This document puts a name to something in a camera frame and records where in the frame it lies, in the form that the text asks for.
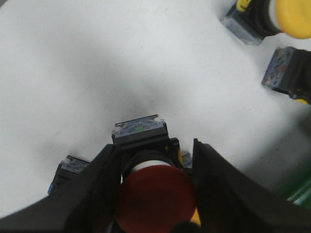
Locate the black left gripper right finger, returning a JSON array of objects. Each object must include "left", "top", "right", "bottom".
[{"left": 192, "top": 139, "right": 311, "bottom": 233}]

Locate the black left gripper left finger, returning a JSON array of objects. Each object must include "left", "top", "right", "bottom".
[{"left": 0, "top": 144, "right": 121, "bottom": 233}]

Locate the push button behind left finger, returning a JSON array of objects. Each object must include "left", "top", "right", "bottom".
[{"left": 47, "top": 155, "right": 90, "bottom": 195}]

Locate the green conveyor belt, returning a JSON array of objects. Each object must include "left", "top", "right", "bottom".
[{"left": 273, "top": 160, "right": 311, "bottom": 210}]

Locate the yellow push button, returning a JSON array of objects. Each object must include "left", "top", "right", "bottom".
[
  {"left": 221, "top": 0, "right": 311, "bottom": 46},
  {"left": 261, "top": 47, "right": 311, "bottom": 105}
]

